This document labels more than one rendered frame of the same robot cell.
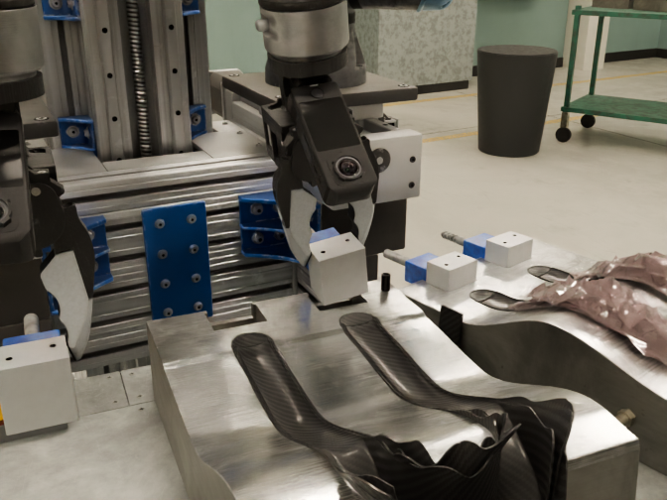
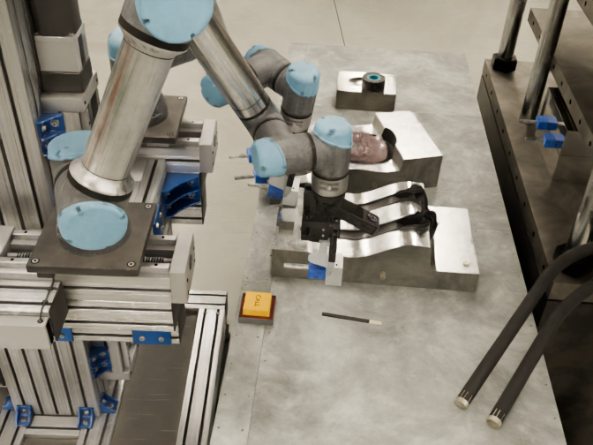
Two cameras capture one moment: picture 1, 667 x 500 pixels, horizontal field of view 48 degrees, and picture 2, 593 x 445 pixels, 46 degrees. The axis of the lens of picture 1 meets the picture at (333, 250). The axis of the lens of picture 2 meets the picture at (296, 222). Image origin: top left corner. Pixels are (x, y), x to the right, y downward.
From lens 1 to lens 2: 1.52 m
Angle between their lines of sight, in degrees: 57
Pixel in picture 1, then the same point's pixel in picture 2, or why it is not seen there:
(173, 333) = (288, 245)
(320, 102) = not seen: hidden behind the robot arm
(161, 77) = not seen: hidden behind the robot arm
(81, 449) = (292, 299)
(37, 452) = (286, 311)
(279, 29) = (304, 124)
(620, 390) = (370, 177)
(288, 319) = (297, 217)
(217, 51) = not seen: outside the picture
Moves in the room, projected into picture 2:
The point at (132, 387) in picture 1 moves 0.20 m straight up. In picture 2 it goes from (258, 280) to (258, 215)
